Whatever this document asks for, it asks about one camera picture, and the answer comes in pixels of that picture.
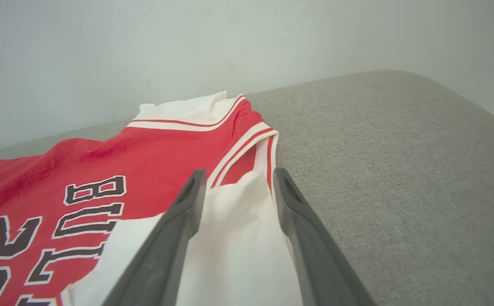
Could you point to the red and white basketball jersey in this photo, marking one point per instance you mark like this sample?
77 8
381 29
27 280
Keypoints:
123 148

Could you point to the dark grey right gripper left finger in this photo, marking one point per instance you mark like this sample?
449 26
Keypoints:
157 263

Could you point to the grey fabric sofa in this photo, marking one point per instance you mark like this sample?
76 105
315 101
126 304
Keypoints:
399 170

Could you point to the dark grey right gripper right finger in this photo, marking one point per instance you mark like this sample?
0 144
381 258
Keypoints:
323 267

